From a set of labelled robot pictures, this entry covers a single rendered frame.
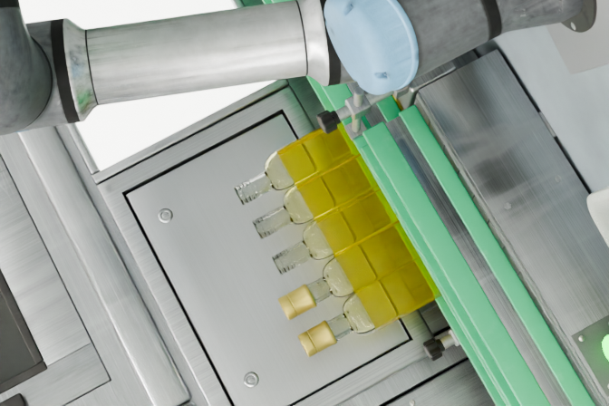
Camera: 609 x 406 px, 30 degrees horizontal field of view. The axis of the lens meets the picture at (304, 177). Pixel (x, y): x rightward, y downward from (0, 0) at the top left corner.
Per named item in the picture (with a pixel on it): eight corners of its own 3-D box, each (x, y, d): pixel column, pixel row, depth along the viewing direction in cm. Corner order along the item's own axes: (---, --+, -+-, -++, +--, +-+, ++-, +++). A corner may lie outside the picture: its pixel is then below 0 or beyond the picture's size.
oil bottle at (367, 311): (468, 236, 162) (336, 308, 159) (472, 227, 156) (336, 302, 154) (488, 270, 160) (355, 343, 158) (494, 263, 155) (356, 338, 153)
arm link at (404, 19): (502, 42, 110) (379, 105, 110) (468, 46, 124) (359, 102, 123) (448, -71, 109) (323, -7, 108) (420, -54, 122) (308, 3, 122)
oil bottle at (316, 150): (388, 101, 167) (259, 169, 165) (390, 89, 162) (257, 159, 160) (406, 133, 166) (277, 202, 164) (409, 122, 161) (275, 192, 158)
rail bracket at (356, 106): (393, 98, 160) (315, 140, 159) (401, 55, 144) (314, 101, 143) (404, 116, 159) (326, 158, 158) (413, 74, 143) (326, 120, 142)
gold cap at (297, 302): (303, 279, 157) (275, 294, 156) (315, 301, 155) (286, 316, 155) (306, 288, 160) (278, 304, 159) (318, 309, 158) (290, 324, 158)
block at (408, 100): (438, 71, 159) (394, 93, 158) (444, 45, 150) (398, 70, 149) (450, 91, 158) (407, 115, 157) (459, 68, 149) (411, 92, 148)
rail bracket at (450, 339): (496, 301, 168) (417, 344, 166) (502, 294, 161) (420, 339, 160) (509, 324, 167) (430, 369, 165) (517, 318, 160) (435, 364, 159)
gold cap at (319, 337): (333, 336, 158) (304, 352, 158) (322, 315, 157) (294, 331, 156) (339, 346, 155) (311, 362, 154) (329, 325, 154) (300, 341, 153)
